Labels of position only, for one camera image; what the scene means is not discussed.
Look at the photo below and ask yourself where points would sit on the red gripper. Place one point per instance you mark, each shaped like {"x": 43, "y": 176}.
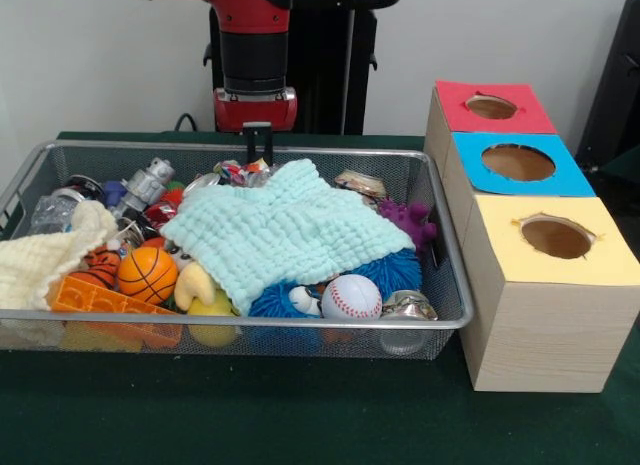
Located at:
{"x": 255, "y": 110}

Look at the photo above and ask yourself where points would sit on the colourful dotted cloth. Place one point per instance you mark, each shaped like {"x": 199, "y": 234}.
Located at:
{"x": 240, "y": 172}

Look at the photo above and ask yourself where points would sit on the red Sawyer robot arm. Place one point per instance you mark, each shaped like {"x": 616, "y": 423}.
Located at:
{"x": 252, "y": 55}

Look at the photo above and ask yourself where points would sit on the wooden box with three holes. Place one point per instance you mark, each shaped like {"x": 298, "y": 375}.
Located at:
{"x": 550, "y": 335}

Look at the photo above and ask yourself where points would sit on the mint green waffle cloth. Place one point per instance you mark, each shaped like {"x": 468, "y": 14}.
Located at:
{"x": 280, "y": 235}

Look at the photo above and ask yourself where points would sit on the silver toy robot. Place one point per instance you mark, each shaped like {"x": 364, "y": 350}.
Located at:
{"x": 145, "y": 185}

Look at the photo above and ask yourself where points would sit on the blue spiky rubber ball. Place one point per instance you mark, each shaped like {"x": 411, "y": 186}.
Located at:
{"x": 390, "y": 270}
{"x": 272, "y": 302}

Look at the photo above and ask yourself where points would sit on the purple spiky rubber toy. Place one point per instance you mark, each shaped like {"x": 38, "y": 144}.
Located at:
{"x": 405, "y": 217}

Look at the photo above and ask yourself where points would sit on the orange toy basketball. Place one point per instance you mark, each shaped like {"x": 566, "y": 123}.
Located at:
{"x": 147, "y": 275}

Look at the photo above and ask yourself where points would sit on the white toy baseball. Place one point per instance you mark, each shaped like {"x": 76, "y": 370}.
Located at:
{"x": 350, "y": 295}

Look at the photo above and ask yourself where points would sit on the crushed silver can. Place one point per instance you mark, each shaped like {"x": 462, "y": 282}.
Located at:
{"x": 410, "y": 305}

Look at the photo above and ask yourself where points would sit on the orange plastic building block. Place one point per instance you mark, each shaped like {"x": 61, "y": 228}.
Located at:
{"x": 100, "y": 300}

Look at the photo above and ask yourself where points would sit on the cream knitted cloth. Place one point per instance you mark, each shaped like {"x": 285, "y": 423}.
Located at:
{"x": 35, "y": 265}

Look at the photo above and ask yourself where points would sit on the black upright panel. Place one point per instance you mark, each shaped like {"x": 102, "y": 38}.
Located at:
{"x": 615, "y": 85}

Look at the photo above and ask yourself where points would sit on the dark green side table cloth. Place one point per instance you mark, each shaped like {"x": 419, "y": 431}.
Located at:
{"x": 625, "y": 165}

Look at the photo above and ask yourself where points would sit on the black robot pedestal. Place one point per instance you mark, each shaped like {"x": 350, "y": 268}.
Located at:
{"x": 325, "y": 85}

